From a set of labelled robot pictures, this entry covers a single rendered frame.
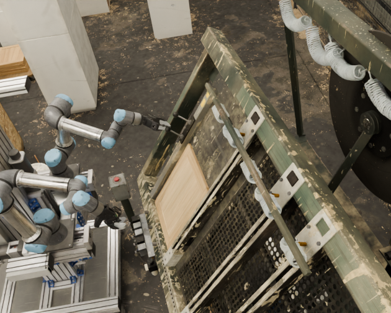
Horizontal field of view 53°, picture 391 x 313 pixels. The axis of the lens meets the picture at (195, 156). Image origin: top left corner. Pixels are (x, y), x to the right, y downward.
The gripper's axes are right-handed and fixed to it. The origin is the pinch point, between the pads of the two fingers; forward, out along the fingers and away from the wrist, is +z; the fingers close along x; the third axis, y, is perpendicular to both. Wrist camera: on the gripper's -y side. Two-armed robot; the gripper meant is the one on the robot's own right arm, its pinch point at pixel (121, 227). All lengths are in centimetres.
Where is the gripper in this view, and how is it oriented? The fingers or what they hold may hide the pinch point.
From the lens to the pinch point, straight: 224.1
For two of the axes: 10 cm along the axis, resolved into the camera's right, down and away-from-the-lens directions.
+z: 5.5, 5.2, 6.5
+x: -1.3, -7.2, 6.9
